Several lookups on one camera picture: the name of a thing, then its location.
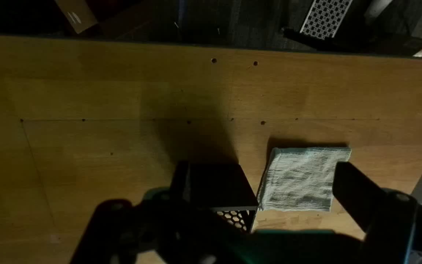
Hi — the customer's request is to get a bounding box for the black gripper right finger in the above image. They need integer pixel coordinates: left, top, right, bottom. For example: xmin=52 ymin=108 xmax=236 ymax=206
xmin=332 ymin=161 xmax=422 ymax=264

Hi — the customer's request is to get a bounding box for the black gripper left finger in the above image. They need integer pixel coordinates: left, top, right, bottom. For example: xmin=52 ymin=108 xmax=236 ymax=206
xmin=68 ymin=161 xmax=193 ymax=264

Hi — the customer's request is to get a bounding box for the black perforated box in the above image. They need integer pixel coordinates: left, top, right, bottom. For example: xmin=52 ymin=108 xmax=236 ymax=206
xmin=170 ymin=161 xmax=259 ymax=232

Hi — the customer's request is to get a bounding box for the light grey towel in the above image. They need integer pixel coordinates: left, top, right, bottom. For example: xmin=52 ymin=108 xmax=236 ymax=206
xmin=258 ymin=146 xmax=351 ymax=210

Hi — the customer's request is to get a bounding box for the brown cardboard box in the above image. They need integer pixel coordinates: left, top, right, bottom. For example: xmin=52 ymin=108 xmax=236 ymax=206
xmin=54 ymin=0 xmax=98 ymax=33

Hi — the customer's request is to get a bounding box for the white perforated panel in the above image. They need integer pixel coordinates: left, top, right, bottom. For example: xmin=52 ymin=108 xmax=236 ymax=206
xmin=299 ymin=0 xmax=353 ymax=39

